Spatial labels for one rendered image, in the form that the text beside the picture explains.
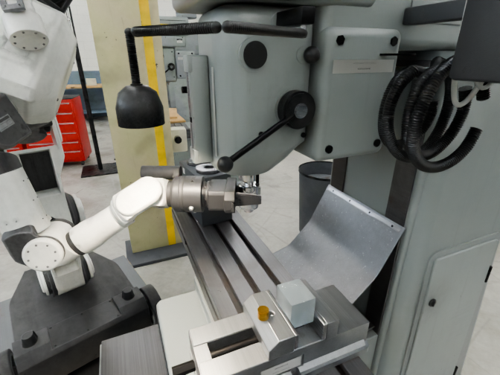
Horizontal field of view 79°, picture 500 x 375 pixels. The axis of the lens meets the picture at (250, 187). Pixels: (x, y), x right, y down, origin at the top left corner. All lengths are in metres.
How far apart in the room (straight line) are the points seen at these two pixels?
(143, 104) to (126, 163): 1.97
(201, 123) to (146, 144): 1.81
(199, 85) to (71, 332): 1.10
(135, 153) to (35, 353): 1.47
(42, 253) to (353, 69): 0.74
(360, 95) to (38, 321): 1.43
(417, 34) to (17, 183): 0.89
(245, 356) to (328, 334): 0.16
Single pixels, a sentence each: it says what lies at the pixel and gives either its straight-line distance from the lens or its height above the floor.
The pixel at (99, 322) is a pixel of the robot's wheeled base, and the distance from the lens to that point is 1.43.
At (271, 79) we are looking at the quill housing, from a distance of 0.59.
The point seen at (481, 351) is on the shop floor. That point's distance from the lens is 2.37.
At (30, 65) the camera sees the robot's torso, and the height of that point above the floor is 1.53.
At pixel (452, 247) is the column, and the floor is 1.07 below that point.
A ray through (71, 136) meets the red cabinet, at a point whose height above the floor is 0.47.
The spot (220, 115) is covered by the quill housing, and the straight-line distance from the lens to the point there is 0.59.
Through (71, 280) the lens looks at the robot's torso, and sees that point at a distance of 1.51.
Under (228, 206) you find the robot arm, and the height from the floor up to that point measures 1.24.
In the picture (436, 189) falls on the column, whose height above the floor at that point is 1.26.
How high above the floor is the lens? 1.55
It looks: 23 degrees down
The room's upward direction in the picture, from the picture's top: straight up
